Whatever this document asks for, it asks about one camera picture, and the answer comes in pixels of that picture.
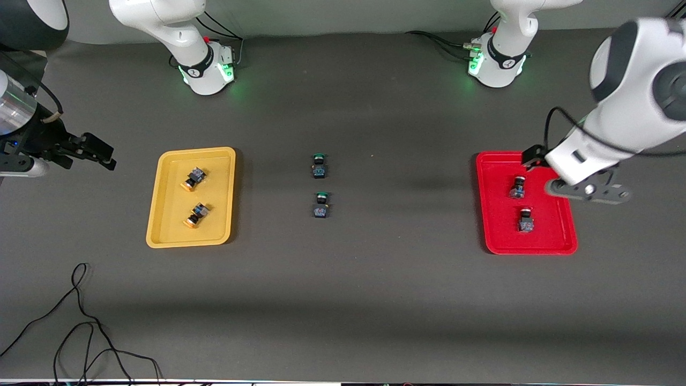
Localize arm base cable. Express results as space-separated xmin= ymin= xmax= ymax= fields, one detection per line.
xmin=196 ymin=11 xmax=244 ymax=68
xmin=405 ymin=29 xmax=483 ymax=62

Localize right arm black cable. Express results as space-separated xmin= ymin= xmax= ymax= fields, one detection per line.
xmin=16 ymin=70 xmax=65 ymax=127

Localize yellow push button switch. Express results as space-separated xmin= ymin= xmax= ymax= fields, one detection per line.
xmin=180 ymin=167 xmax=207 ymax=192
xmin=182 ymin=202 xmax=210 ymax=228

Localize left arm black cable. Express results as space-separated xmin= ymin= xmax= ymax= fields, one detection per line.
xmin=544 ymin=106 xmax=686 ymax=159

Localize loose thin black cable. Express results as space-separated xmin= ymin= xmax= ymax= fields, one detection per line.
xmin=0 ymin=263 xmax=161 ymax=386

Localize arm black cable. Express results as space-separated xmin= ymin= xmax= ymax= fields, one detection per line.
xmin=16 ymin=70 xmax=65 ymax=127
xmin=544 ymin=106 xmax=686 ymax=159

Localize red plastic tray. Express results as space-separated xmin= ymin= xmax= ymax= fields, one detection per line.
xmin=476 ymin=151 xmax=578 ymax=255

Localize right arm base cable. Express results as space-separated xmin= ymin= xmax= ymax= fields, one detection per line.
xmin=196 ymin=11 xmax=244 ymax=68

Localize yellow plastic tray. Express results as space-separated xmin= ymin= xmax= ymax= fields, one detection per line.
xmin=146 ymin=147 xmax=237 ymax=249

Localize left arm base cable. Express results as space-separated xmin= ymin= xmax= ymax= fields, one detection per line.
xmin=405 ymin=29 xmax=483 ymax=62

